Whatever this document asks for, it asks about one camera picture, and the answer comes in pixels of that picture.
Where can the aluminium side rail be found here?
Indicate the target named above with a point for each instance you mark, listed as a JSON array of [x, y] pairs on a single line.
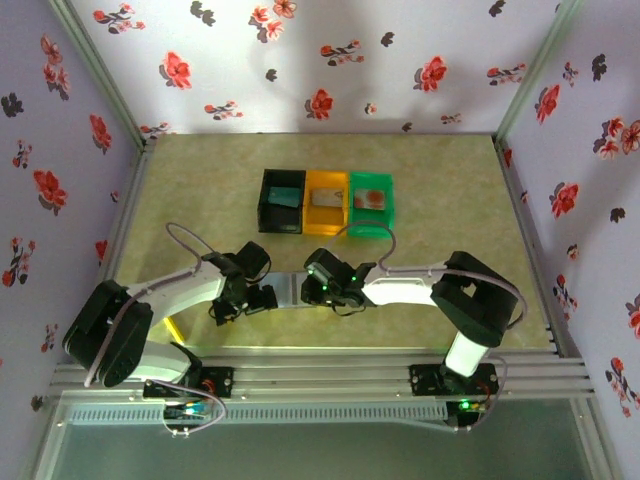
[[521, 225], [135, 180]]

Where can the white card red circles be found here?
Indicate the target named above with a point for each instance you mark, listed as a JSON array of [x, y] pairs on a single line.
[[370, 199]]

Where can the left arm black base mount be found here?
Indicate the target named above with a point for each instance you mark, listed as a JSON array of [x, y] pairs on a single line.
[[220, 382]]

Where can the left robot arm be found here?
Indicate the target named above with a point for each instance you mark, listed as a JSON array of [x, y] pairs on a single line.
[[170, 295]]

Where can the teal plastic card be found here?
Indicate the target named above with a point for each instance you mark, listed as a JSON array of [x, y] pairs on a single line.
[[284, 196]]

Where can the yellow plastic bin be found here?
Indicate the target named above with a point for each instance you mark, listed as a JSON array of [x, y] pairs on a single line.
[[325, 222]]

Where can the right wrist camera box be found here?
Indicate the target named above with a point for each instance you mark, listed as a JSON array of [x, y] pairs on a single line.
[[317, 265]]

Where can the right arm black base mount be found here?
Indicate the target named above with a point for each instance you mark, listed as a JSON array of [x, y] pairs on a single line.
[[425, 380]]

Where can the beige plastic card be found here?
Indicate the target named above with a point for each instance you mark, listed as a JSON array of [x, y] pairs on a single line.
[[327, 198]]

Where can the grey card holder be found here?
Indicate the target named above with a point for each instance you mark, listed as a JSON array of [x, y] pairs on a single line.
[[290, 290]]

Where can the green plastic bin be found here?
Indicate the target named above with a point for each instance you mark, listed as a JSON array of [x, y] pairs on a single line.
[[371, 220]]

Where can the black plastic bin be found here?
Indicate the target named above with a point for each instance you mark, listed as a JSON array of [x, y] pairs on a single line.
[[281, 220]]

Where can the yellow strip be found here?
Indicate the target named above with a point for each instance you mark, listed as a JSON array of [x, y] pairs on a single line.
[[175, 331]]

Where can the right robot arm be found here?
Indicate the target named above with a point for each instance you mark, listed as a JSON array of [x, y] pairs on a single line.
[[470, 300]]

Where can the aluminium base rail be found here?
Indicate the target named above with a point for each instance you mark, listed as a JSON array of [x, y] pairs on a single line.
[[325, 375]]

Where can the aluminium corner post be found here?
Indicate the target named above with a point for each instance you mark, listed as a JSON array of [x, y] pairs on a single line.
[[538, 65], [98, 65]]

